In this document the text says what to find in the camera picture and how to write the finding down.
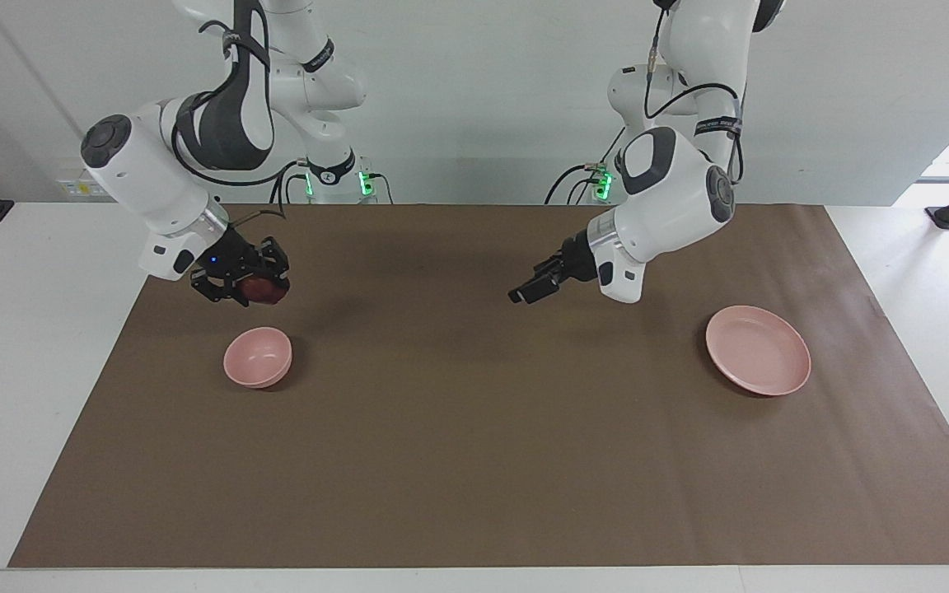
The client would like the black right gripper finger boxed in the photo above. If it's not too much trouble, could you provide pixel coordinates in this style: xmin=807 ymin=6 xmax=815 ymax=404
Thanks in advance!
xmin=189 ymin=275 xmax=248 ymax=307
xmin=257 ymin=236 xmax=292 ymax=286

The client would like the dark red apple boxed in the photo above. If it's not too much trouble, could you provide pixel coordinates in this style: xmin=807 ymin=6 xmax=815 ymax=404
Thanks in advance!
xmin=241 ymin=274 xmax=289 ymax=306

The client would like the pink bowl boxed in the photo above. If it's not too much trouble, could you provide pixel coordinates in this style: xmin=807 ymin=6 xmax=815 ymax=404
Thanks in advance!
xmin=223 ymin=327 xmax=293 ymax=390

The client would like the pink plate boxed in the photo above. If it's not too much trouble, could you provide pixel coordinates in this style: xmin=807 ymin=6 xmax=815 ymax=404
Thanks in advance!
xmin=705 ymin=305 xmax=812 ymax=397

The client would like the brown paper mat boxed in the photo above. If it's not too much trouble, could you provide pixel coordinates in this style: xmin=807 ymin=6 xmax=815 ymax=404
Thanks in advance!
xmin=7 ymin=203 xmax=949 ymax=569

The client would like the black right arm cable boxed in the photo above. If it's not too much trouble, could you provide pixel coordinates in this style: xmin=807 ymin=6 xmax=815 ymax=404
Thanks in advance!
xmin=173 ymin=20 xmax=296 ymax=225

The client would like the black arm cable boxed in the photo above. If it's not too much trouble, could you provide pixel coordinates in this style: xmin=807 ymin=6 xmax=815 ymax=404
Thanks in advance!
xmin=173 ymin=20 xmax=296 ymax=225
xmin=643 ymin=0 xmax=746 ymax=187

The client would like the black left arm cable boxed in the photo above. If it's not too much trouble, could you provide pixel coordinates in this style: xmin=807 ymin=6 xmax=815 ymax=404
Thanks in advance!
xmin=643 ymin=0 xmax=746 ymax=187

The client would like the white wall socket box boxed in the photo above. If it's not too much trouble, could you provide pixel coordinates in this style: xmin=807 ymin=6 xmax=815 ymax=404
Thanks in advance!
xmin=57 ymin=169 xmax=109 ymax=198

